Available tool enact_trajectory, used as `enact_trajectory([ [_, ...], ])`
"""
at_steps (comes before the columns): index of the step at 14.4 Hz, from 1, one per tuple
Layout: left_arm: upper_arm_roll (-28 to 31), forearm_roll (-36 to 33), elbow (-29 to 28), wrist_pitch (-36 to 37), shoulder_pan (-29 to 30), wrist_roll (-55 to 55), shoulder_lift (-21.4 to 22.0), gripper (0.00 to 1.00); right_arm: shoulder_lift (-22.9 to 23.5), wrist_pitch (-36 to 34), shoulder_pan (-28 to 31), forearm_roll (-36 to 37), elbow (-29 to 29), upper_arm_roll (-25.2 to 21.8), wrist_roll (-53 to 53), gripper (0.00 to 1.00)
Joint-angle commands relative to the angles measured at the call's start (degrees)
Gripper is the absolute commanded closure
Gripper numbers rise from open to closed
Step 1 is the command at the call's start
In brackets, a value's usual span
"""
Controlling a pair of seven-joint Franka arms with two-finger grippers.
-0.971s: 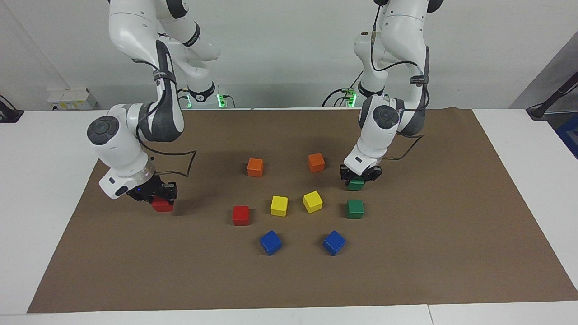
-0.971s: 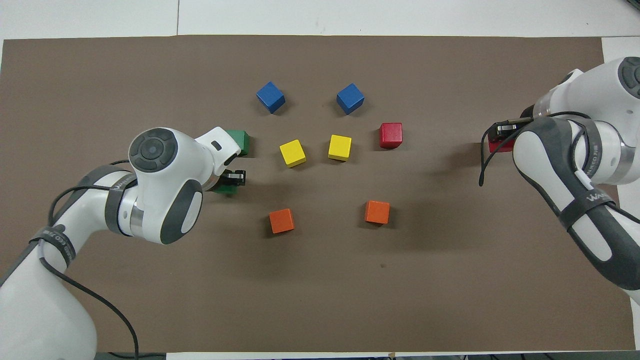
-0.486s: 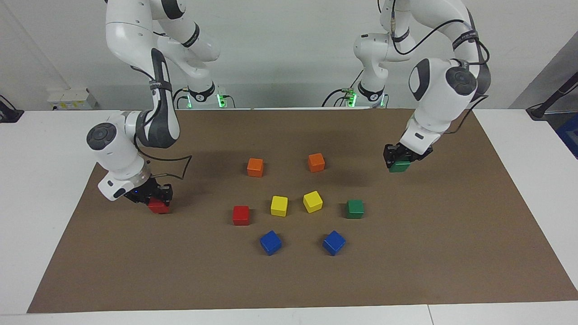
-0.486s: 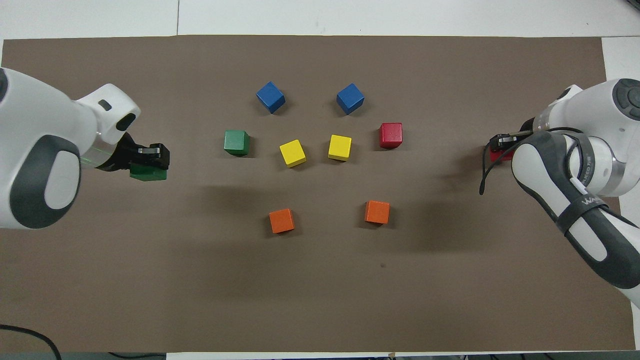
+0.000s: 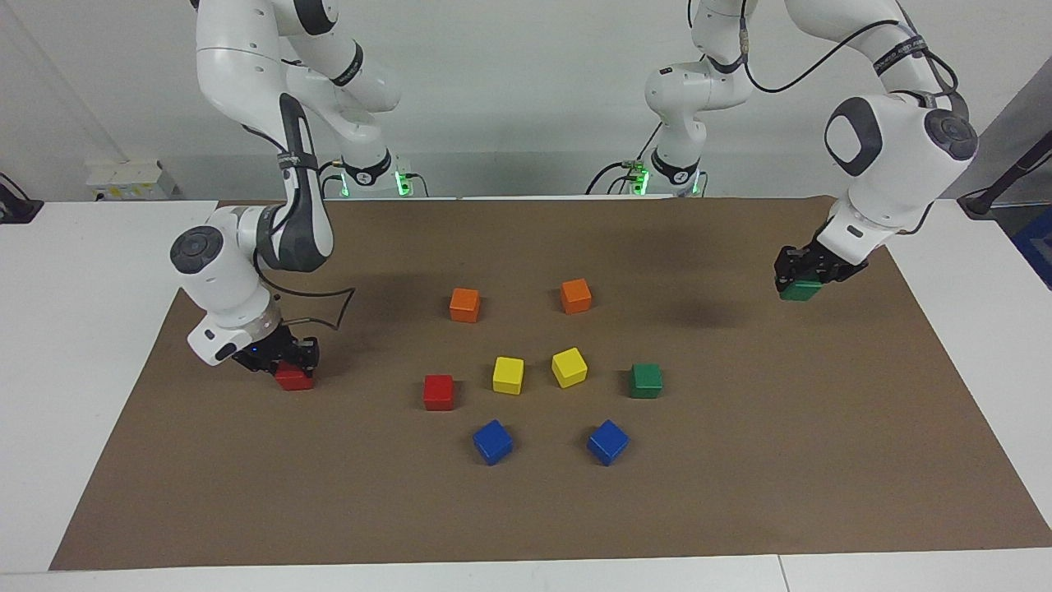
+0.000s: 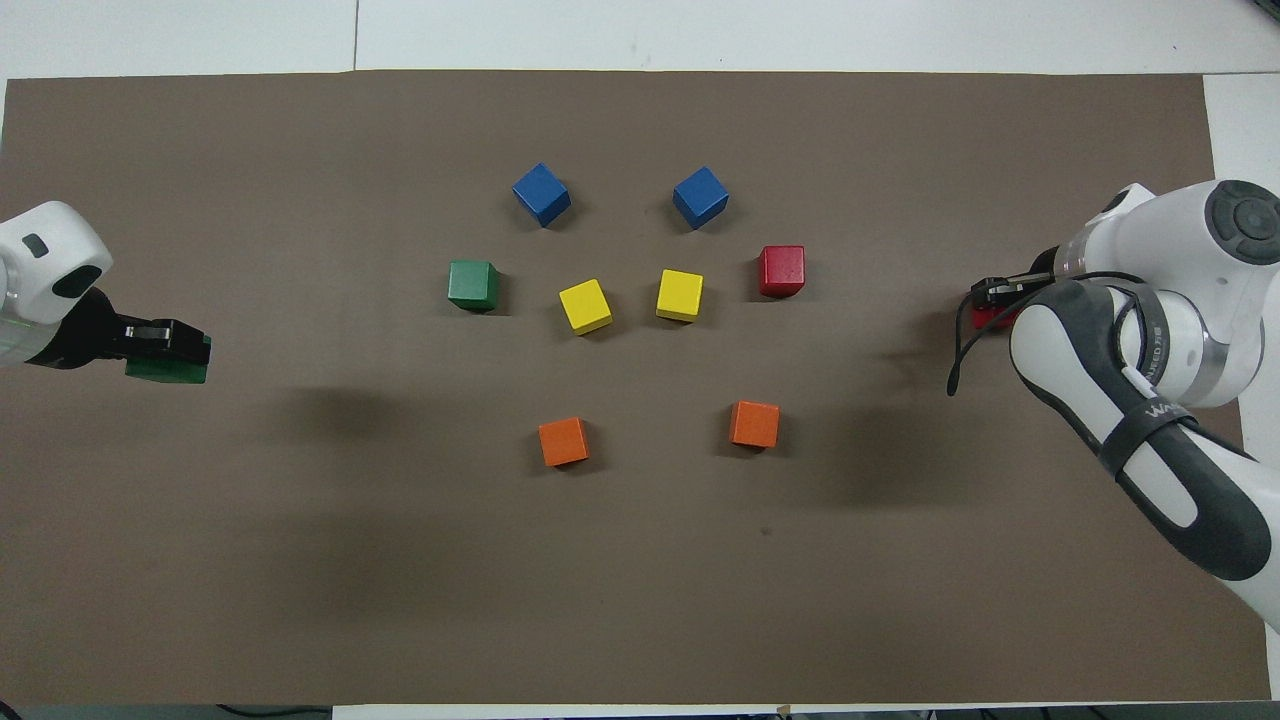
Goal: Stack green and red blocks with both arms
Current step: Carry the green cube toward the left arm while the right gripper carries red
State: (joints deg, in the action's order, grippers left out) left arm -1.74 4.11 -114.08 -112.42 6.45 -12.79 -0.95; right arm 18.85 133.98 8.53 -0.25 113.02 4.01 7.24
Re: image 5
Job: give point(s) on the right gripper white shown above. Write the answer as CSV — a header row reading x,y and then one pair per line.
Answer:
x,y
226,344

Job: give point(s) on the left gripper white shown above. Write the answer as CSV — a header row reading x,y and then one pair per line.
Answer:
x,y
855,238

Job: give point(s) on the green wooden cube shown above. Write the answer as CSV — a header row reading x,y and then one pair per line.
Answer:
x,y
646,381
801,291

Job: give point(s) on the red wooden cube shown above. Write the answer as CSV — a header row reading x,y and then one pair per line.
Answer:
x,y
294,381
439,393

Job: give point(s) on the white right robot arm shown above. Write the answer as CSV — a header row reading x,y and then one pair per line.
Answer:
x,y
246,66

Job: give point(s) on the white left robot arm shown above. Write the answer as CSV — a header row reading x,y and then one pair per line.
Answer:
x,y
896,156

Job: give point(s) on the black stand with pole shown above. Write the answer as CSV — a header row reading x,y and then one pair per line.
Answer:
x,y
978,201

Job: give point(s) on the orange wooden cube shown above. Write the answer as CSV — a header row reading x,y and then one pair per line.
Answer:
x,y
575,296
464,304

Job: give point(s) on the blue crate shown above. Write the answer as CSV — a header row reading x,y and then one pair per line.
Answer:
x,y
1037,242

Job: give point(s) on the yellow wooden cube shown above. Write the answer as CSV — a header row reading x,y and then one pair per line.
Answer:
x,y
508,375
569,367

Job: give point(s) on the blue wooden cube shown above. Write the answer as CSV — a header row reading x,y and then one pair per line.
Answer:
x,y
608,442
492,441

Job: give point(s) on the white power strip box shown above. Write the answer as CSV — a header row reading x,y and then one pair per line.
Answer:
x,y
131,177

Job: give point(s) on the brown paper table mat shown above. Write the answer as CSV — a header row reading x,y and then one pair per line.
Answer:
x,y
526,510

